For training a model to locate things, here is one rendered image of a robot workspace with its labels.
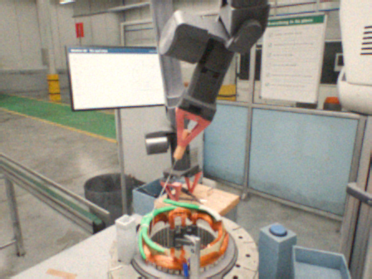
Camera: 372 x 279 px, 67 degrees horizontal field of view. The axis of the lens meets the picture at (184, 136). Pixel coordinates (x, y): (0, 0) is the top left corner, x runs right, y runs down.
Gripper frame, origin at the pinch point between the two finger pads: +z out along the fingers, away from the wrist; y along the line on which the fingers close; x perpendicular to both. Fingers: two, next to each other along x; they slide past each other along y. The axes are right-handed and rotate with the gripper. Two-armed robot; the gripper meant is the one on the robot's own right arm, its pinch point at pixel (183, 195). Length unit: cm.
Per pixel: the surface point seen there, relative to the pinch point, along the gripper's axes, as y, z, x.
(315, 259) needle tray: 0.5, 6.5, 38.2
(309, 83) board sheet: -203, -14, -13
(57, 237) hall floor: -40, 103, -175
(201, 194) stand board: -7.7, 2.8, 1.5
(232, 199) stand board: -10.5, 3.3, 11.1
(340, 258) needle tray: -1.2, 5.4, 43.0
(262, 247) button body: -4.0, 11.8, 23.9
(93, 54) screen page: -32, -46, -79
